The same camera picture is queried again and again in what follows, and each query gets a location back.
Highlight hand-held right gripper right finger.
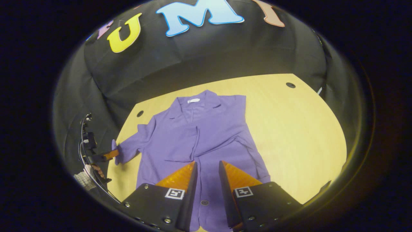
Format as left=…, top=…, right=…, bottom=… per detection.
left=219, top=160, right=303, bottom=231

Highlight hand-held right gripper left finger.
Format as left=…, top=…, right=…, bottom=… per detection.
left=121, top=161, right=198, bottom=232

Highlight purple button shirt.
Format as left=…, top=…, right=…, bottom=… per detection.
left=111, top=90, right=271, bottom=232

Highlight black backdrop cloth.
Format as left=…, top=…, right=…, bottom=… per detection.
left=53, top=0, right=361, bottom=207

